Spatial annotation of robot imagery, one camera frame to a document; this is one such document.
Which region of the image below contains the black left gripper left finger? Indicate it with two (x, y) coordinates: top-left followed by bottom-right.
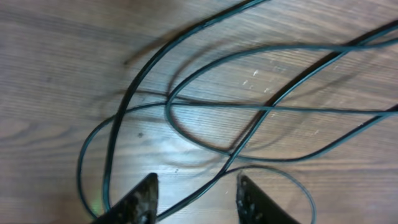
(90, 173), (159, 224)

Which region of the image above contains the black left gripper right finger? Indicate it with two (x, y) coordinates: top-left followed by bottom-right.
(236, 174), (299, 224)

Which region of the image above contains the black cable bundle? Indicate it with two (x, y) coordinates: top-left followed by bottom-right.
(76, 18), (398, 224)

